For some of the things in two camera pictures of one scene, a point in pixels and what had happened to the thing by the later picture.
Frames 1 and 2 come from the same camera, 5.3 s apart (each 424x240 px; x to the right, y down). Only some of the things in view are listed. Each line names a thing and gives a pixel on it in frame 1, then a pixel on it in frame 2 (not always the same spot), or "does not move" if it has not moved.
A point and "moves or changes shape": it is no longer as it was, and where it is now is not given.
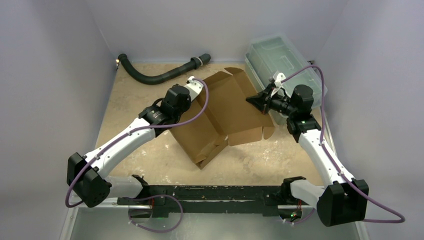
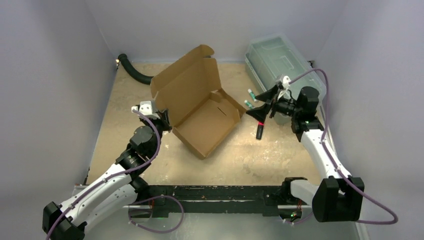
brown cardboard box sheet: (227, 113) moves or changes shape
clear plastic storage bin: (278, 53) does not move
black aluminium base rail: (209, 200) does not move
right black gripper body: (267, 100) does not move
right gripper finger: (259, 101) → (260, 112)
